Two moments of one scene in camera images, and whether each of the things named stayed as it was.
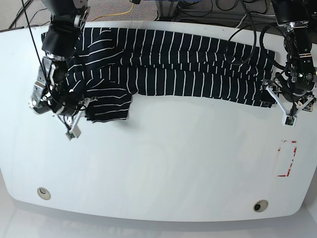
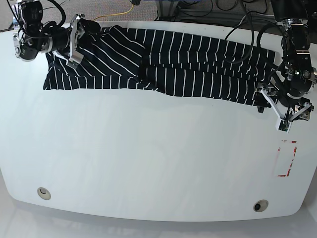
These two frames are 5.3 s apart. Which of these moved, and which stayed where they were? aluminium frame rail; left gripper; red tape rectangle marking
Moved: left gripper
Stayed: red tape rectangle marking; aluminium frame rail
